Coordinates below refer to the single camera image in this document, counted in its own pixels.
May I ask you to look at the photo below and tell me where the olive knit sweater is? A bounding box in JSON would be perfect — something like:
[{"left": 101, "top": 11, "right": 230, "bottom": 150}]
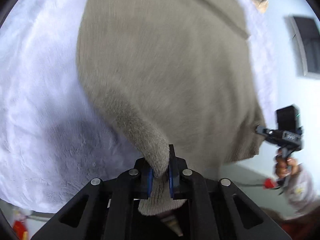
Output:
[{"left": 76, "top": 0, "right": 264, "bottom": 216}]

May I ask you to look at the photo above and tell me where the person's right hand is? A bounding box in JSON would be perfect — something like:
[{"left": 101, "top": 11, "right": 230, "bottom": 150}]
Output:
[{"left": 274, "top": 150, "right": 300, "bottom": 179}]

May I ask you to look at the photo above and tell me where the red object on floor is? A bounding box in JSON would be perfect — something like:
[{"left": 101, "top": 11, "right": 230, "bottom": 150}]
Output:
[{"left": 12, "top": 207, "right": 33, "bottom": 240}]

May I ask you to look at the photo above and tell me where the lavender plush bed blanket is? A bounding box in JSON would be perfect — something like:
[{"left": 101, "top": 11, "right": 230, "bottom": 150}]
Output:
[{"left": 1, "top": 0, "right": 275, "bottom": 213}]

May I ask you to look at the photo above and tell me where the red grip handle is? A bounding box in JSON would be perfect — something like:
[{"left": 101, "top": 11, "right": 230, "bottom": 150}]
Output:
[{"left": 263, "top": 178, "right": 278, "bottom": 190}]

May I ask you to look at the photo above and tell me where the dark wall window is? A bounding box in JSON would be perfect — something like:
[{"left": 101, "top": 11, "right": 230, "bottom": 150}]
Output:
[{"left": 284, "top": 15, "right": 319, "bottom": 80}]

